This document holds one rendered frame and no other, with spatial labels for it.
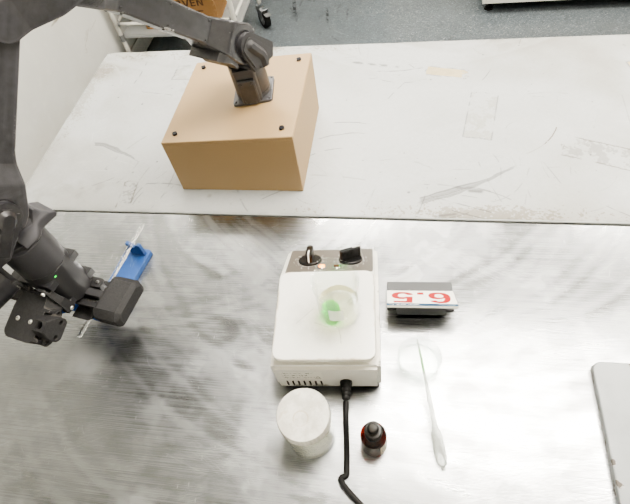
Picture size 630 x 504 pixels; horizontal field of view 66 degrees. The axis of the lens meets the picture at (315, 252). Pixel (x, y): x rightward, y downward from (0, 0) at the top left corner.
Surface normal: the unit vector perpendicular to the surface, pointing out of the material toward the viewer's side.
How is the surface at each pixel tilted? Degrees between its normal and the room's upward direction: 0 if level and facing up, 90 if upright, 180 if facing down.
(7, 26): 87
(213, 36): 66
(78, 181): 0
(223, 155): 90
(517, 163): 0
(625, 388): 0
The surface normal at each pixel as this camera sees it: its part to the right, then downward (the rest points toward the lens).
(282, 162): -0.13, 0.82
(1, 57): 0.83, 0.34
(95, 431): -0.12, -0.57
